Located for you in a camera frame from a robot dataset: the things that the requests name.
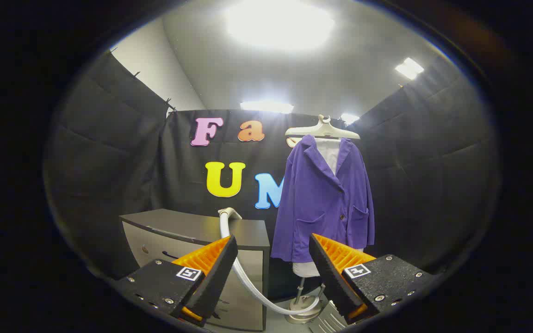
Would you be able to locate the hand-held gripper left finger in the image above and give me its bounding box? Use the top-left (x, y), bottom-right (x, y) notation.
top-left (114, 234), bottom-right (239, 327)

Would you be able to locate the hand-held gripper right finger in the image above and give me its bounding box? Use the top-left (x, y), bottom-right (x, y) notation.
top-left (308, 234), bottom-right (436, 325)

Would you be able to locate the white garment steamer with hose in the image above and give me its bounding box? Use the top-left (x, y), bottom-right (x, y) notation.
top-left (218, 207), bottom-right (327, 316)

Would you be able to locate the purple corduroy jacket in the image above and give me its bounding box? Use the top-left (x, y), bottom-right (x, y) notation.
top-left (270, 134), bottom-right (376, 263)

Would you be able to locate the white clothes hanger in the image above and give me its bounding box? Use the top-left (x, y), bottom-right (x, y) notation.
top-left (285, 114), bottom-right (361, 140)

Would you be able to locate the grey ribbed appliance base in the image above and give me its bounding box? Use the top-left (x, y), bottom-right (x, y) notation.
top-left (308, 300), bottom-right (348, 333)

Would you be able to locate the metal mannequin stand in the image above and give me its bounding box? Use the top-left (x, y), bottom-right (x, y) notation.
top-left (287, 277), bottom-right (327, 324)

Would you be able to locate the grey cabinet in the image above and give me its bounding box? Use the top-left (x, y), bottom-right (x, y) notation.
top-left (119, 208), bottom-right (271, 332)

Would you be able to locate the white mannequin torso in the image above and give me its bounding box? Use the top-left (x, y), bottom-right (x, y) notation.
top-left (292, 138), bottom-right (364, 278)

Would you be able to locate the black backdrop cloth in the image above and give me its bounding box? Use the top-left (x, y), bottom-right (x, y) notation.
top-left (44, 49), bottom-right (498, 301)

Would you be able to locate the large ceiling light panel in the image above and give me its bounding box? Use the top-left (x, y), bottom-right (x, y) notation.
top-left (224, 0), bottom-right (336, 50)

